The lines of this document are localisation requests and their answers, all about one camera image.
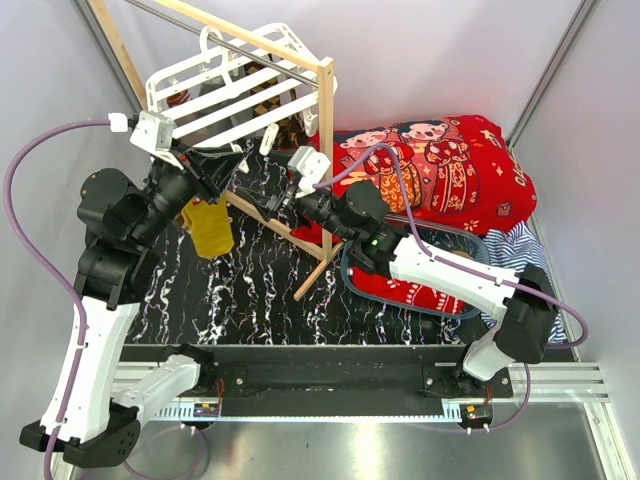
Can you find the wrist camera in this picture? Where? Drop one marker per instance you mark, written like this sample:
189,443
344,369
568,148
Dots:
309,168
152,132

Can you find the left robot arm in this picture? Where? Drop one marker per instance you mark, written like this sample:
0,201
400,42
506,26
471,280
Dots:
85,422

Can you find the clear plastic basket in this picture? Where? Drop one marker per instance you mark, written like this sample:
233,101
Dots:
456,241

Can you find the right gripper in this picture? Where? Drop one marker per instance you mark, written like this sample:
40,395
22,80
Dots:
267,205

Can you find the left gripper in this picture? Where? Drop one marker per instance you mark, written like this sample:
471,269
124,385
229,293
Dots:
224,161

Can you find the yellow sock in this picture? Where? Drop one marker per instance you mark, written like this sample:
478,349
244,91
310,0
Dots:
209,226

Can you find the blue striped shirt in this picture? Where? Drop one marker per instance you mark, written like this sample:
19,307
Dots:
516,248

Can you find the wooden drying rack frame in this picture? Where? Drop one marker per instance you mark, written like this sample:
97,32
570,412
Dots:
134,86

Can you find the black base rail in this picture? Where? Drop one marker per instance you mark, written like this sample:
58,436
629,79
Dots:
338,384

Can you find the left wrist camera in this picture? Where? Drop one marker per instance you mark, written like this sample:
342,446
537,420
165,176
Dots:
152,132

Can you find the metal rack rod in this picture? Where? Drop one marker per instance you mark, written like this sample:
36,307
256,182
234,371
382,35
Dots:
264,61

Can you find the grey sock hanging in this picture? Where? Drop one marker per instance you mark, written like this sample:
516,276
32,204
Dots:
219,126

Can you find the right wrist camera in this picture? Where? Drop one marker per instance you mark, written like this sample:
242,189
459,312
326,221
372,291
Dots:
309,168

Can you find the red cartoon print blanket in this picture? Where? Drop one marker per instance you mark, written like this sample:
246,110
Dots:
454,171

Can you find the white plastic clip hanger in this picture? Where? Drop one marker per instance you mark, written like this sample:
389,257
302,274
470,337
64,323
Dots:
277,42

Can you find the red patterned sock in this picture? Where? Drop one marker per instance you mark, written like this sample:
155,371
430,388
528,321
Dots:
379,286
424,297

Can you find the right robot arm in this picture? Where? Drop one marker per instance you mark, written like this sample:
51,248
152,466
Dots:
521,303

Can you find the brown argyle sock hanging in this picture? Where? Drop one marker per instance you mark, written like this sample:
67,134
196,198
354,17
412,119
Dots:
291,133

